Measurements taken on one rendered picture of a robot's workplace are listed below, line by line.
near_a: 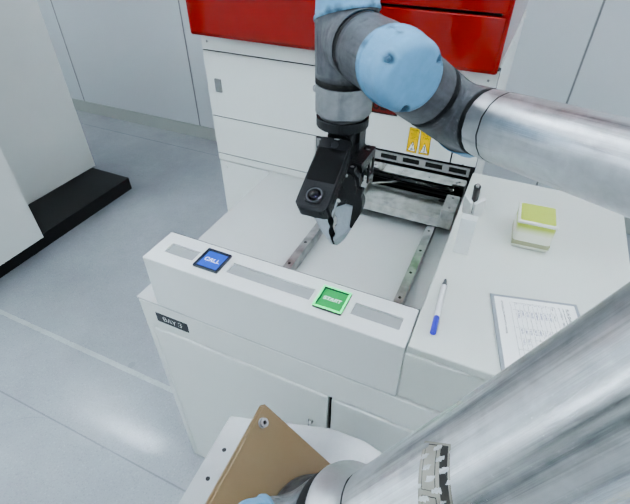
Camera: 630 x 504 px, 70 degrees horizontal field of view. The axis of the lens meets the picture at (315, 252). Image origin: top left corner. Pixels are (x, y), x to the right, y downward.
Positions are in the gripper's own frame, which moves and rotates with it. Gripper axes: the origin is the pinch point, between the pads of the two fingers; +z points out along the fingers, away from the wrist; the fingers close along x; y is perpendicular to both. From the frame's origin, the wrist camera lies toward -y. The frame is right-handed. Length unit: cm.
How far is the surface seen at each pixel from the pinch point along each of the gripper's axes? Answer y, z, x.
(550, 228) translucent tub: 30.4, 7.8, -33.2
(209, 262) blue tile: -0.2, 14.1, 26.2
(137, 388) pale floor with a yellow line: 10, 110, 86
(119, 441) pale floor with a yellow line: -9, 111, 76
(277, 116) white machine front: 58, 9, 42
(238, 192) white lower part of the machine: 58, 40, 60
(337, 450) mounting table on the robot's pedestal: -17.8, 28.7, -9.2
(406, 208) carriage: 47, 23, -2
